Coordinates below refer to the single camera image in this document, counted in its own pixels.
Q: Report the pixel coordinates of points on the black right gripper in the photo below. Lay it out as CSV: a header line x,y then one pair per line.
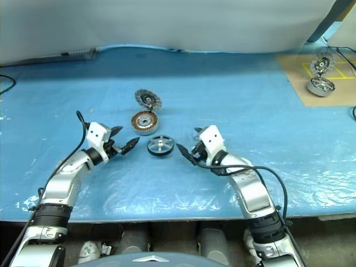
x,y
199,152

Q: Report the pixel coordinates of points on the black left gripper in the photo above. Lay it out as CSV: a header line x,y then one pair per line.
x,y
111,147

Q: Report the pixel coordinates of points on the copper wound motor stator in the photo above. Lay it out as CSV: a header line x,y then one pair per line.
x,y
140,128

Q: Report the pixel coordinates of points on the silver rotor wheel disc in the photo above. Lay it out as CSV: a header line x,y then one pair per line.
x,y
160,144

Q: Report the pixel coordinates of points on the finned silver motor end cap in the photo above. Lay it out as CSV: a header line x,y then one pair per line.
x,y
322,63
147,97

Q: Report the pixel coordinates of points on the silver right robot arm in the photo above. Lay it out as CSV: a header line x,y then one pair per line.
x,y
253,192

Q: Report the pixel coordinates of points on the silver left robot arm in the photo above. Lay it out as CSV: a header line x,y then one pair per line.
x,y
59,183

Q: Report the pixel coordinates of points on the assembled silver motor housing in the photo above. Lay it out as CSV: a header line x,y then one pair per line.
x,y
321,86

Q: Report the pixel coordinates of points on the blue plastic table cover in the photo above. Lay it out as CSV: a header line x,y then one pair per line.
x,y
222,97

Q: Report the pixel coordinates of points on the grey power strip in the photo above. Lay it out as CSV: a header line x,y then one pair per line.
x,y
80,53

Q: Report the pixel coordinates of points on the grey rounded cylinder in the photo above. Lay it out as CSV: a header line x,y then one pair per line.
x,y
212,242
135,239

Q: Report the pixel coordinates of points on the white shoe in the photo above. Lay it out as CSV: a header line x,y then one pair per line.
x,y
248,239
89,250

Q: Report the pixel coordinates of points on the grey robot torso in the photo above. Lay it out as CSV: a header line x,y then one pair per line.
x,y
172,257

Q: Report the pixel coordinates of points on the cardboard sheet with yellow tape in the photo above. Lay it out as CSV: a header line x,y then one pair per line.
x,y
294,78

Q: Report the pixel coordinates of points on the white cloth backdrop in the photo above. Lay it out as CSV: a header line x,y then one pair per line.
x,y
167,22

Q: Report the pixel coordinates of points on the beige board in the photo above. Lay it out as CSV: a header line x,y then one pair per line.
x,y
347,11

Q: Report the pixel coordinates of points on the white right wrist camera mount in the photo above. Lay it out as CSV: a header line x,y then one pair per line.
x,y
212,137

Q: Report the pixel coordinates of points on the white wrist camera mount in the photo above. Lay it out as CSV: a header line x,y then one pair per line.
x,y
212,137
97,133

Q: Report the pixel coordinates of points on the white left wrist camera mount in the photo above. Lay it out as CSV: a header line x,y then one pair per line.
x,y
97,133

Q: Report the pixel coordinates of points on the grey slanted frame bar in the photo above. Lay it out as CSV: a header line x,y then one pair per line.
x,y
322,23

